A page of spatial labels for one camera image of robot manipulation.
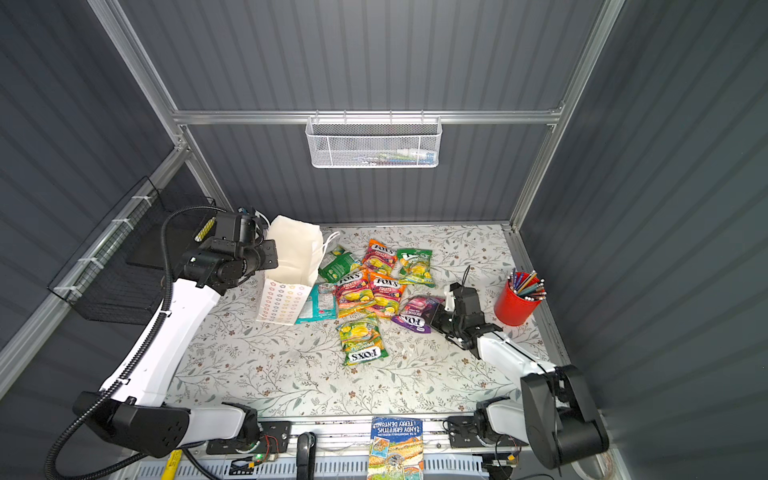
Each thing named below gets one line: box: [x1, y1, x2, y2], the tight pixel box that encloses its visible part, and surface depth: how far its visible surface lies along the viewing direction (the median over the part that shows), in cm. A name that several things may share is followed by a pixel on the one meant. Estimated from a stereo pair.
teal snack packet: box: [295, 283, 337, 325], surface depth 96 cm
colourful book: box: [367, 416, 425, 480], surface depth 71 cm
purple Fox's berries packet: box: [391, 296, 445, 333], surface depth 91 cm
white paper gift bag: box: [256, 215, 324, 326], surface depth 82 cm
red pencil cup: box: [494, 268, 547, 326], surface depth 88 cm
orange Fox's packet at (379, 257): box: [362, 239, 397, 274], surface depth 108 cm
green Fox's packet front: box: [336, 319, 389, 366], surface depth 88 cm
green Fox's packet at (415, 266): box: [396, 248, 436, 288], surface depth 104 cm
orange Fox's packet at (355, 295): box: [333, 269, 376, 319], surface depth 98 cm
